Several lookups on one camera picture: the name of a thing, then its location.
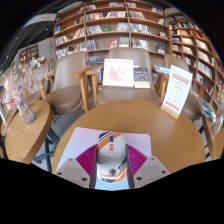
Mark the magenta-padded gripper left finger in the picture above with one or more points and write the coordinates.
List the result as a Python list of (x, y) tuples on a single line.
[(86, 163)]

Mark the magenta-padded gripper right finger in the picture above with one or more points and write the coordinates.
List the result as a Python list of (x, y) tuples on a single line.
[(137, 162)]

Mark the white orange patterned computer mouse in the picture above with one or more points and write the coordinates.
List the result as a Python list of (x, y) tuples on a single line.
[(111, 156)]

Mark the blue pink gradient mouse pad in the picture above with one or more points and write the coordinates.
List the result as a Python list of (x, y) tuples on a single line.
[(83, 140)]

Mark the round wooden side table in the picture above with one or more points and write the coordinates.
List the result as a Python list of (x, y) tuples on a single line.
[(30, 136), (216, 143)]

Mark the white sign on wooden base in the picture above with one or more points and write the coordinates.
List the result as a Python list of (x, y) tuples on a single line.
[(177, 88)]

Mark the dark cover book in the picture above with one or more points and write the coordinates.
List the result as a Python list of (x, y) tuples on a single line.
[(141, 77)]

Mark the blue magazine stack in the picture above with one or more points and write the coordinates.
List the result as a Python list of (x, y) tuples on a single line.
[(208, 110)]

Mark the white framed red picture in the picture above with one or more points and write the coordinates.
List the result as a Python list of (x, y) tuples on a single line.
[(118, 72)]

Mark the light blue book stack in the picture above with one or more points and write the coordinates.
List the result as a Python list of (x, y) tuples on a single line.
[(162, 69)]

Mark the small distant wooden bookshelf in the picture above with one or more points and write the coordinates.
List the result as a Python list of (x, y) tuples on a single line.
[(29, 55)]

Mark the curved wooden bookshelf unit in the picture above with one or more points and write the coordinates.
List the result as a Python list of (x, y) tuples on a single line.
[(196, 43)]

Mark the wide wooden bookshelf unit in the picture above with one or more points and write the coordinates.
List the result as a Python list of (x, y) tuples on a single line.
[(110, 26)]

